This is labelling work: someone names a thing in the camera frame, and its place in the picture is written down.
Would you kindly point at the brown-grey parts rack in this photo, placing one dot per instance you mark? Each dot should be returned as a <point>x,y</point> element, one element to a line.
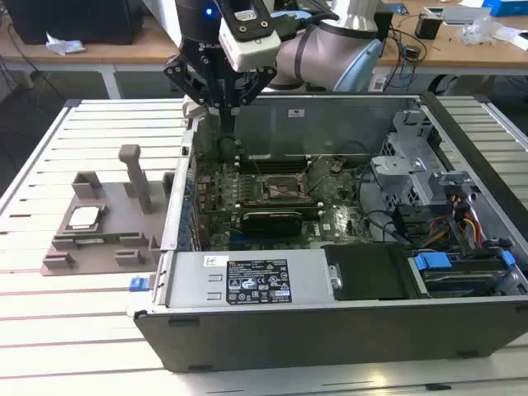
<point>111,206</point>

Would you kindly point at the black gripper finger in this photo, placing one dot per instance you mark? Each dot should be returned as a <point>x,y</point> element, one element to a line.
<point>185,74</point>
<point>257,84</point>

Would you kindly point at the metal drive cage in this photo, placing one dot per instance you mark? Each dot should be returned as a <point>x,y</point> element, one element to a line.
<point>412,181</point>

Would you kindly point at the blue cardboard box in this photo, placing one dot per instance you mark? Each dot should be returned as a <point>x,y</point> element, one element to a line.
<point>507,8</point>

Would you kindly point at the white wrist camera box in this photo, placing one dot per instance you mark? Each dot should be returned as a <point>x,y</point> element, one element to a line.
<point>251,49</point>

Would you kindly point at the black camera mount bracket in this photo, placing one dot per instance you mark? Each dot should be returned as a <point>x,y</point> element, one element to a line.
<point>247,16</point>

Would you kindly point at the small black adapter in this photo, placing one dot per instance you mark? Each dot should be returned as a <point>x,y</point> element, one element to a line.
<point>412,50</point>

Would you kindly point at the silver tray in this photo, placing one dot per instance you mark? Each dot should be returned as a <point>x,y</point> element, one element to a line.
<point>464,15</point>

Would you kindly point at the crumpled white tissue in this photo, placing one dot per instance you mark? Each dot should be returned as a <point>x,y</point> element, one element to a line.
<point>62,45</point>

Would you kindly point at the blue plastic case latch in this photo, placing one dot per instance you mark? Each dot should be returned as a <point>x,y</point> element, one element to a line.
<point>138,284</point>

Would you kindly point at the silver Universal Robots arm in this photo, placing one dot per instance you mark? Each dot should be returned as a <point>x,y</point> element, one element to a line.
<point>313,45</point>

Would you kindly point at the clear plastic bag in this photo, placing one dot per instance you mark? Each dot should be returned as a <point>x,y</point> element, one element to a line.
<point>478,31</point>

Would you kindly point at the silver CPU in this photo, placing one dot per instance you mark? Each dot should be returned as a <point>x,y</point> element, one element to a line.
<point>84,217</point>

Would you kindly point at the CPU socket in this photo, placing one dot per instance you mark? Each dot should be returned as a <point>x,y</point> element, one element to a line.
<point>284,187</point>

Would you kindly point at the white paper sheet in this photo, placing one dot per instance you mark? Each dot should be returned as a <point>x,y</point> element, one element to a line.
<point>511,39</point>

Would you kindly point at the green RAM stick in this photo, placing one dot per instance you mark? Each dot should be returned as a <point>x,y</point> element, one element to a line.
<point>107,238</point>
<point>280,205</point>

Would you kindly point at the black graphics card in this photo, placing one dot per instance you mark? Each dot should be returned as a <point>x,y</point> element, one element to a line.
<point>272,224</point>

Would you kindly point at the open grey PC case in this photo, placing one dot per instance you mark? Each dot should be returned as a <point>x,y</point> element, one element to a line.
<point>330,338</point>

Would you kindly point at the green motherboard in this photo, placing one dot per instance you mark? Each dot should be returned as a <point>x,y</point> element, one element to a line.
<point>330,194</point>

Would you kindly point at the round coin battery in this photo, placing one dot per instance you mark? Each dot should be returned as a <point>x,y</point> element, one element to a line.
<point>336,166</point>

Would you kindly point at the black plastic shroud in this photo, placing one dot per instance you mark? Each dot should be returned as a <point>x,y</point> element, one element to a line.
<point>367,272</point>

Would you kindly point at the black drive connector block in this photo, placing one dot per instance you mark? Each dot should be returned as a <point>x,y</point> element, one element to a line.
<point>410,220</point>

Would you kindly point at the blue expansion slot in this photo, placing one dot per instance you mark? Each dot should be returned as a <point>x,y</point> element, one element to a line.
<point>237,241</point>

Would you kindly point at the small black box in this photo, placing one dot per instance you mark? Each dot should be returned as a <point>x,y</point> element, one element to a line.
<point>427,26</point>

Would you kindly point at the black RAM slot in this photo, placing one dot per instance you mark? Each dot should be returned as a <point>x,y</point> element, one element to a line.
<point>272,166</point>
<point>272,162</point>
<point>272,158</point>
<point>272,170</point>

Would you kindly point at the wooden desk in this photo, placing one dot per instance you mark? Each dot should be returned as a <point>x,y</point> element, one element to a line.
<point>144,53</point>

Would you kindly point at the silver power supply with label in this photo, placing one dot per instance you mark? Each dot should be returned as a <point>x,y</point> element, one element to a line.
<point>189,284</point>

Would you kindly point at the hard disk in blue carrier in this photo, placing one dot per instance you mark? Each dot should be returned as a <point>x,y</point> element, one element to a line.
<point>431,262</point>

